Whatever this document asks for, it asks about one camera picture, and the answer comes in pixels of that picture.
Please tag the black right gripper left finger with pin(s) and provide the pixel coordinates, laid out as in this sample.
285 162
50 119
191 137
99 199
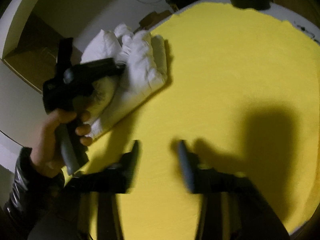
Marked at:
115 179

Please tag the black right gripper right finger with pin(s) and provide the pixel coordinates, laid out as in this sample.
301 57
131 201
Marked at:
231 206

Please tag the person's left hand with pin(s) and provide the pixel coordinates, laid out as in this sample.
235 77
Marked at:
57 139

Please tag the black glossy jacket sleeve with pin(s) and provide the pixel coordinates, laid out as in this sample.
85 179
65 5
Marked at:
40 206

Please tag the yellow blanket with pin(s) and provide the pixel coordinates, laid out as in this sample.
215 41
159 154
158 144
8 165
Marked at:
243 92

